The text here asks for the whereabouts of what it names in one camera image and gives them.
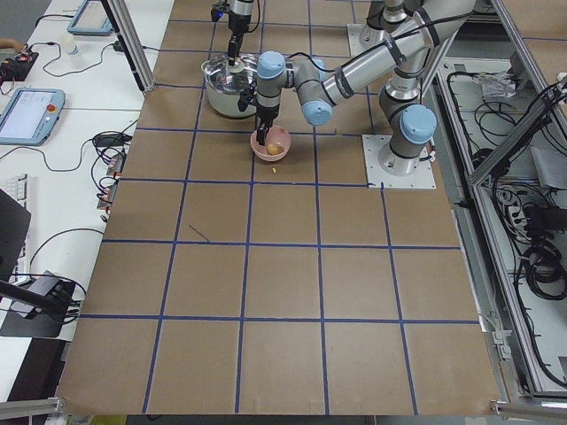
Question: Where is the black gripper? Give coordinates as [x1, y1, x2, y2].
[255, 94, 279, 145]
[227, 0, 253, 66]

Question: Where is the brown egg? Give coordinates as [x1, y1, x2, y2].
[267, 143, 284, 156]

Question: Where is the glass pot lid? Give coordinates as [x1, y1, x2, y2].
[201, 54, 259, 95]

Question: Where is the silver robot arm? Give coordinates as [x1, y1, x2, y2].
[211, 1, 421, 68]
[253, 1, 475, 176]

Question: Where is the pale green steel pot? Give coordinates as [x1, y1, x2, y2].
[201, 54, 258, 119]

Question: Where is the person hand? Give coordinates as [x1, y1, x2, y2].
[0, 37, 24, 51]

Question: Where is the pink bowl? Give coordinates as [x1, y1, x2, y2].
[250, 125, 291, 162]

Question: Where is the far blue teach pendant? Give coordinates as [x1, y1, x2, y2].
[67, 0, 113, 36]

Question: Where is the blue teach pendant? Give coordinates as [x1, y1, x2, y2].
[67, 0, 113, 36]
[0, 88, 66, 146]

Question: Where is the white plastic cup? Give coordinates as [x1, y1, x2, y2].
[61, 34, 79, 56]

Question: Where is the near blue teach pendant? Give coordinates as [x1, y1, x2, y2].
[0, 88, 66, 146]

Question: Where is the white keyboard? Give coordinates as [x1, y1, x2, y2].
[1, 174, 29, 283]

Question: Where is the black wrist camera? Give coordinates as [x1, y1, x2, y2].
[210, 0, 229, 22]

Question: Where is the aluminium frame post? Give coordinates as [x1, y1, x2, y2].
[101, 0, 155, 93]

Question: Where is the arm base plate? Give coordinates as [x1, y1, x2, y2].
[362, 135, 437, 190]
[347, 24, 383, 57]

